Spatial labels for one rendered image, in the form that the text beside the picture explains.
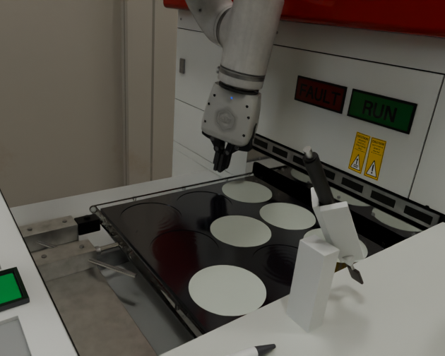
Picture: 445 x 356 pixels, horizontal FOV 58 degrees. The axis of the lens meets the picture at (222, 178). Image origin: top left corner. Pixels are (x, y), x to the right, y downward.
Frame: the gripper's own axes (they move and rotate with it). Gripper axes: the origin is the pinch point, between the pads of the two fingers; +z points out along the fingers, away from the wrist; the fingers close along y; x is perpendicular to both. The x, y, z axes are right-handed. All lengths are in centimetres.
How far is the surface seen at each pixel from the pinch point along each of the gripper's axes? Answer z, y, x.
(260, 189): 3.9, 8.8, 2.4
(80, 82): 35, -133, 100
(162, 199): 5.8, -4.6, -12.9
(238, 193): 4.2, 5.9, -2.3
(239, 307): 2.5, 19.2, -31.7
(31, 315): -1.6, 4.8, -49.4
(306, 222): 2.3, 20.5, -5.7
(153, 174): 88, -96, 130
